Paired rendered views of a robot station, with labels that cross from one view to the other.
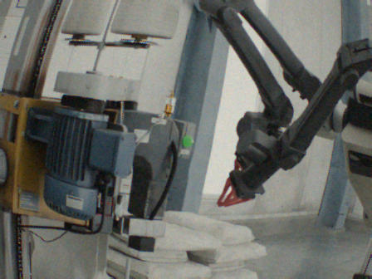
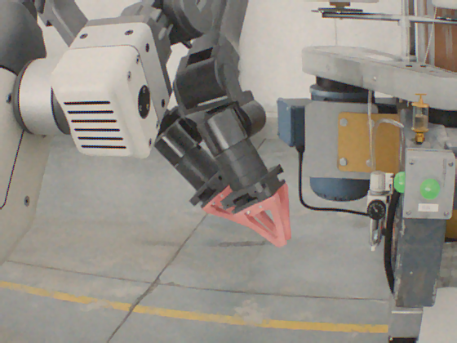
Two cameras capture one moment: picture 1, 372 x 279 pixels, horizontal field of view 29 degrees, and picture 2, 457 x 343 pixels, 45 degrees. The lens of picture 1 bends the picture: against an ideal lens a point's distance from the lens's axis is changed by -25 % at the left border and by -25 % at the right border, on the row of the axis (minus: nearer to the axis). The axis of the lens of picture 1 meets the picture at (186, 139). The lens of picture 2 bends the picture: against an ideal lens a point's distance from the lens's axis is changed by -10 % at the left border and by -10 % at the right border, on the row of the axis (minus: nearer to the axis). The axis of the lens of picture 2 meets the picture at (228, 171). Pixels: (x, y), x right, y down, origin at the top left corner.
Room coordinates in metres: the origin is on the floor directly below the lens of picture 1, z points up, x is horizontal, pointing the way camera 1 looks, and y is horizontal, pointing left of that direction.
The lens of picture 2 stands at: (3.01, -0.57, 1.55)
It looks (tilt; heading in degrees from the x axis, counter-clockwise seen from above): 17 degrees down; 153
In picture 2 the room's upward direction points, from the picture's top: 2 degrees counter-clockwise
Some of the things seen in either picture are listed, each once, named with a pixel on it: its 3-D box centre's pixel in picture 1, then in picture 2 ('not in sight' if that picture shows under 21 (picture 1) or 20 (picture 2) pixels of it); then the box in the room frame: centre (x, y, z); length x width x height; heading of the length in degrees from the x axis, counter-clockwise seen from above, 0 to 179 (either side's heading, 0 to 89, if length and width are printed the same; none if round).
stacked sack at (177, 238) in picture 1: (166, 236); not in sight; (5.21, 0.00, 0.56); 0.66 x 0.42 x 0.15; 138
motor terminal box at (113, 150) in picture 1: (111, 157); (299, 126); (1.93, 0.15, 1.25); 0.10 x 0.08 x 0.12; 163
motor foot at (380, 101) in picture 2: (48, 128); (379, 110); (1.99, 0.33, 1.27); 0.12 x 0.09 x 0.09; 138
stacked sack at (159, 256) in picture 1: (133, 243); not in sight; (5.31, 0.20, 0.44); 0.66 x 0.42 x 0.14; 42
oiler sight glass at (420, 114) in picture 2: (169, 105); (420, 117); (2.40, 0.06, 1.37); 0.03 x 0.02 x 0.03; 48
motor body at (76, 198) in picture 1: (71, 163); (342, 140); (1.96, 0.25, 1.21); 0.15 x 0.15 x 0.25
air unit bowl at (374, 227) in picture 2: (118, 205); (374, 229); (2.22, 0.13, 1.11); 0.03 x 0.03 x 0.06
